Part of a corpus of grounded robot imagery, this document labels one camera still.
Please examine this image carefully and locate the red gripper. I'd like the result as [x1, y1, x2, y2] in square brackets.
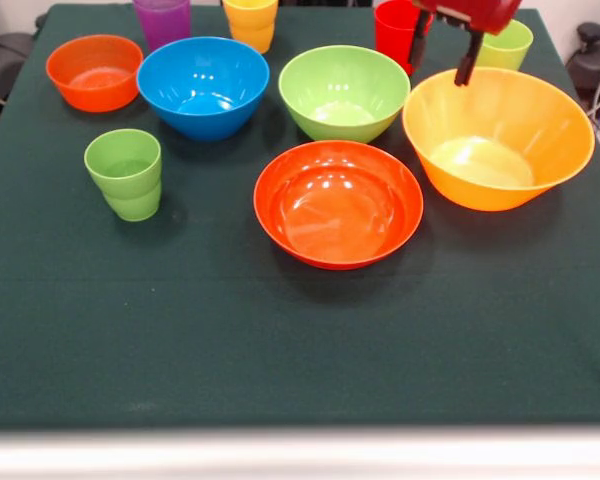
[407, 0, 524, 87]

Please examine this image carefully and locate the lime green plastic cup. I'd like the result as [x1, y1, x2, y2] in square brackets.
[474, 18, 535, 73]

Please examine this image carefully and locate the green plastic bowl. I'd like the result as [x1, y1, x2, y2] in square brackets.
[277, 44, 412, 145]

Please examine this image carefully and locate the large orange plastic bowl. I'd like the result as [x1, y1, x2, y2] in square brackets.
[401, 66, 597, 213]

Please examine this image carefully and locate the red plastic cup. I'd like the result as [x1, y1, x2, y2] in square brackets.
[373, 0, 431, 76]

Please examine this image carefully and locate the black rounded stand foot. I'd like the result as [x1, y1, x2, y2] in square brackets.
[0, 7, 36, 109]
[565, 21, 600, 94]

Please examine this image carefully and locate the wide red plastic bowl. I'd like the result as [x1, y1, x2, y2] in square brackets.
[252, 139, 425, 272]

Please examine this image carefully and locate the yellow plastic cup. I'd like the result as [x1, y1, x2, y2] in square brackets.
[221, 0, 280, 55]

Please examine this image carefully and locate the blue plastic bowl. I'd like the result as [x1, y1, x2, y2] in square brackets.
[135, 35, 271, 143]

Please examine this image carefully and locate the purple plastic cup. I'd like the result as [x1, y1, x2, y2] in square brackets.
[131, 0, 193, 53]

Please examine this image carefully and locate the dark green tablecloth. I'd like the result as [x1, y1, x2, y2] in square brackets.
[0, 2, 600, 432]

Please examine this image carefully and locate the small red plastic bowl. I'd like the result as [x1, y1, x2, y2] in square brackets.
[45, 33, 145, 114]

